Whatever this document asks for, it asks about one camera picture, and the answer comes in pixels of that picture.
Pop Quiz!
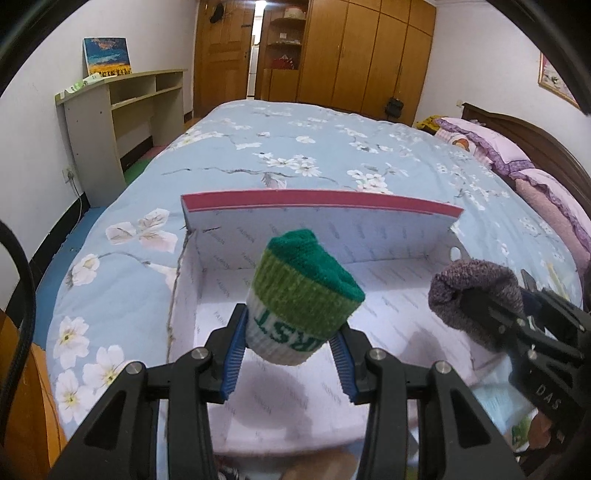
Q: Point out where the beige wooden desk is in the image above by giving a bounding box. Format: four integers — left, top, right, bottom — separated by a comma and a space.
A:
55, 69, 188, 208

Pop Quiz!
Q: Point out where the purple-brown fuzzy sock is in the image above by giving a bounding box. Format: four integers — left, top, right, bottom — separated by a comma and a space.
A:
428, 259, 527, 352

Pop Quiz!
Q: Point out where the green and white packet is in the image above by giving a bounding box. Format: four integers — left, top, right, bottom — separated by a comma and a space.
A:
60, 74, 103, 96

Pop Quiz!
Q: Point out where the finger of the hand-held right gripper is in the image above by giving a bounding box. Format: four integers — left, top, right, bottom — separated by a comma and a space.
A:
475, 290, 586, 370
521, 269, 591, 326

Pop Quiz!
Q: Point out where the light blue cloth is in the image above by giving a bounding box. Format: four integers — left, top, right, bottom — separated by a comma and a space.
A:
475, 383, 536, 418

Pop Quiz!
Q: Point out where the green and white sock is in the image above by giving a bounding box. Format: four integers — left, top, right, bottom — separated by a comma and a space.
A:
245, 229, 366, 367

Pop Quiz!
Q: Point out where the purple ruffled pillow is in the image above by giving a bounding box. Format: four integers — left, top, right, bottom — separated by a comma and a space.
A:
436, 117, 536, 175
508, 168, 591, 259

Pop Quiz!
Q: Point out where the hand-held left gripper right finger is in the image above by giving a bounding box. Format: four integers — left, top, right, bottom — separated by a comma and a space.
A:
329, 323, 527, 480

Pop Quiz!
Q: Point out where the white cardboard box pink edge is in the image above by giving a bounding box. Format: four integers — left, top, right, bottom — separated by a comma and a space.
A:
164, 189, 539, 464

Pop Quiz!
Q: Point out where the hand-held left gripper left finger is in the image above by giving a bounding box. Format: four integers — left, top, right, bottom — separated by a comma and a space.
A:
46, 302, 250, 480

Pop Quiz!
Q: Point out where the blue floral blanket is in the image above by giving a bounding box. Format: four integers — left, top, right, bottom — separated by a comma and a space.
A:
46, 99, 585, 439

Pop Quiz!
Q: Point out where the framed wall picture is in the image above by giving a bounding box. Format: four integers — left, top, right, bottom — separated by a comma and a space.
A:
538, 52, 581, 112

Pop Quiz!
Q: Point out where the orange wooden cabinet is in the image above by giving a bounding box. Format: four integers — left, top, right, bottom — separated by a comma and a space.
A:
0, 309, 66, 480

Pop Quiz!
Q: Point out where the dark wooden headboard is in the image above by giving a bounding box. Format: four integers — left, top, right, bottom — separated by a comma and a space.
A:
462, 102, 591, 232

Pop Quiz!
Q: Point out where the pink cartoon pillow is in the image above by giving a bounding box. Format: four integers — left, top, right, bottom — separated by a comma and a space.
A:
436, 129, 491, 168

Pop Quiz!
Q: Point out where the wooden door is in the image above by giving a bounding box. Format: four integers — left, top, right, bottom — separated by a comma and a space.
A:
194, 0, 257, 119

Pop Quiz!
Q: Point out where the wooden wardrobe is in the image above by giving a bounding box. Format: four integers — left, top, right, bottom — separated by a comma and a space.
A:
256, 0, 437, 126

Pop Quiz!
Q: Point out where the green floor mat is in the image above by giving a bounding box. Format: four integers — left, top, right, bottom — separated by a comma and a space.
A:
124, 145, 172, 184

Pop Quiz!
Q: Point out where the blue and yellow painting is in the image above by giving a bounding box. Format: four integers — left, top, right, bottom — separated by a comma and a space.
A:
83, 37, 134, 78

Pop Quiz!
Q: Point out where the black cable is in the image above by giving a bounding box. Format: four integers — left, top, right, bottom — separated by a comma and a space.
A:
0, 222, 38, 402

